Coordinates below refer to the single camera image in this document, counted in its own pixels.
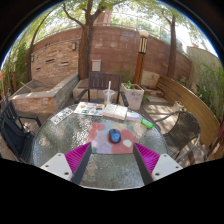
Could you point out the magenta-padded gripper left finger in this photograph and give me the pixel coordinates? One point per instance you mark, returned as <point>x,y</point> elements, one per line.
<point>59,164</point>

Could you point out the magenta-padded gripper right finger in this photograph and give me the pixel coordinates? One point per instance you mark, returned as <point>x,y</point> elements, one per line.
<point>165,164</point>

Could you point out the floral mouse pad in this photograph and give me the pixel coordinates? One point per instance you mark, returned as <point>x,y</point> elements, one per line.
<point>100,140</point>

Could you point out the brown wicker chair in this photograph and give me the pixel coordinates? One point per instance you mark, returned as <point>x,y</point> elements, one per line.
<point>183,131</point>

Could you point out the green packet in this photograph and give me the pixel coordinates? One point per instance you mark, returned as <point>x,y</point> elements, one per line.
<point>147,123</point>

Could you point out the white license plate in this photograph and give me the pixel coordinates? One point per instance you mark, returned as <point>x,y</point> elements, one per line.
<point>61,115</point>

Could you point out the black metal chair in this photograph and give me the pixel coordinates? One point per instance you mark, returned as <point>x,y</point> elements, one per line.
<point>13,133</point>

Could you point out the small white booklet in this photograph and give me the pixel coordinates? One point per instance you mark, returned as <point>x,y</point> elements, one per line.
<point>133,116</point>

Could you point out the small white planter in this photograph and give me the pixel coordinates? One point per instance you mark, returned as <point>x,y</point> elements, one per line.
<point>177,106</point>

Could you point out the colourful picture sheet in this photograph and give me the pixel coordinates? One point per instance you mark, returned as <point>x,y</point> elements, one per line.
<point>88,108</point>

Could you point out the curved wooden bench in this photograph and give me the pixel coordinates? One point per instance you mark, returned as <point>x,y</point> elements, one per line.
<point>193,106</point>

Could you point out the stone raised bed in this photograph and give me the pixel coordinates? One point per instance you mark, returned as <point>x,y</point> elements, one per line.
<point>40,100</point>

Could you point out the white open book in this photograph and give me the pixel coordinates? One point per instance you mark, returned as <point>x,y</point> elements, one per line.
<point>115,111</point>

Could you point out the white concrete planter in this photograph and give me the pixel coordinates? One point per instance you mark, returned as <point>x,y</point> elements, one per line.
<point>133,96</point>

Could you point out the beige stone block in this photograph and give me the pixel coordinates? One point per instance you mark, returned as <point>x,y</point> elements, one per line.
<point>80,89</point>

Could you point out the clear plastic cup with straw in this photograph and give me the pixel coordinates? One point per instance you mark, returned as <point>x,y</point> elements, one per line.
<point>108,97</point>

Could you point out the dark wooden slatted chair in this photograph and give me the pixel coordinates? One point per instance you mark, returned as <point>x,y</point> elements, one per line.
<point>100,80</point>

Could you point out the thick forked tree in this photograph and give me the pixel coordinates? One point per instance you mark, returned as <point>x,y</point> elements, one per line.
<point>85,50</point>

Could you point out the slim tree trunk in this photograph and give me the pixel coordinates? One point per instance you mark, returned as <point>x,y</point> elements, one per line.
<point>171,46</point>

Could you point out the wooden garden lamp post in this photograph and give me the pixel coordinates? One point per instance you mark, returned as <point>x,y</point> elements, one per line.
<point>140,63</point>

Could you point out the beige wall box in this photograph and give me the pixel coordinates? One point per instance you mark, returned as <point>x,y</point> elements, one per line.
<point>96,65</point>

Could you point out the black wall lamp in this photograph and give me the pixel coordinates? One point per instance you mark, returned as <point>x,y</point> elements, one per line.
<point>32,58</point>
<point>74,46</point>

